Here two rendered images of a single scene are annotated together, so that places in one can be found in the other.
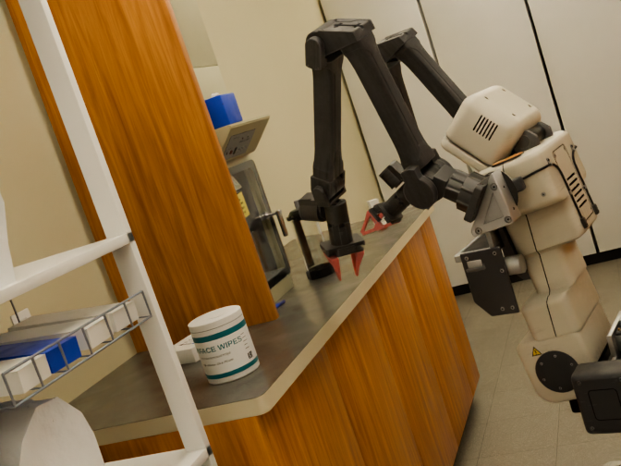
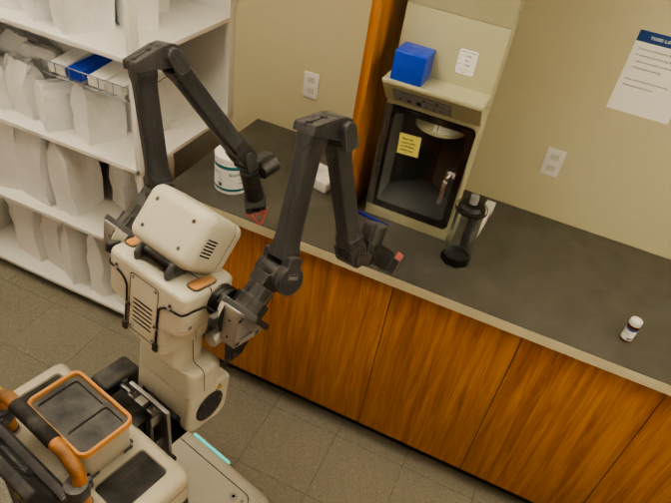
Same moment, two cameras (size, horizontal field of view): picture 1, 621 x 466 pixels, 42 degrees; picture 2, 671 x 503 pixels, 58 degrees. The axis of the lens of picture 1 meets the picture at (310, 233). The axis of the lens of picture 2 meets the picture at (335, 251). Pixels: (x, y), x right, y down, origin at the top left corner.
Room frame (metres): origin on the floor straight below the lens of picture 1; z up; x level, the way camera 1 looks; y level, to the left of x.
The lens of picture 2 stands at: (2.16, -1.65, 2.22)
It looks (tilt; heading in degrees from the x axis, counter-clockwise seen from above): 38 degrees down; 86
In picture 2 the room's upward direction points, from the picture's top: 10 degrees clockwise
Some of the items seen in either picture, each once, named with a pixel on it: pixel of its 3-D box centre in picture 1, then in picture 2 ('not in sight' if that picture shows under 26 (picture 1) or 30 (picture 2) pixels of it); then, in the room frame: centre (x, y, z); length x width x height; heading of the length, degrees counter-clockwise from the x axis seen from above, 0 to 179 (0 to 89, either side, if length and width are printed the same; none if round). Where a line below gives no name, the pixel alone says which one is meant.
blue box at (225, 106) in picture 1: (217, 113); (412, 64); (2.42, 0.15, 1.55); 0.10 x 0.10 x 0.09; 68
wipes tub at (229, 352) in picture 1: (224, 344); (232, 169); (1.87, 0.28, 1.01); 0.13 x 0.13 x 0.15
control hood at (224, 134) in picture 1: (239, 140); (432, 101); (2.50, 0.11, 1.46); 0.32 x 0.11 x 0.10; 158
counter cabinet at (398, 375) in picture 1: (323, 419); (423, 324); (2.71, 0.16, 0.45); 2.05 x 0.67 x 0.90; 158
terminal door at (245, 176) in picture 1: (254, 226); (417, 169); (2.52, 0.16, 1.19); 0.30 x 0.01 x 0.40; 158
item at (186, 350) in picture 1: (195, 346); (318, 176); (2.19, 0.40, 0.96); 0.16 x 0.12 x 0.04; 146
